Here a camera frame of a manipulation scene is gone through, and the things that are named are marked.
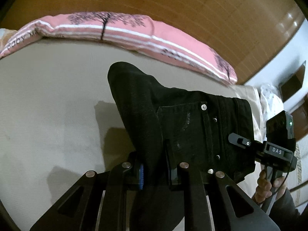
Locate black pants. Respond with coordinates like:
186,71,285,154
108,62,255,230

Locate right dark sleeve forearm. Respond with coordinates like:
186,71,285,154
269,189,301,223

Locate person right hand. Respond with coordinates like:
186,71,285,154
252,170,287,204

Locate white dotted blanket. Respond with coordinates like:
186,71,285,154
259,84,284,128

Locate beige bed sheet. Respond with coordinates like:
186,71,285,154
1,39,263,230

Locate wooden headboard panel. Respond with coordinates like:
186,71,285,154
1,0,305,84

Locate pink striped bolster pillow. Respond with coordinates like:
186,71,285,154
1,12,238,85

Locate wall mounted television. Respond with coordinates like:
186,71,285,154
279,61,306,102

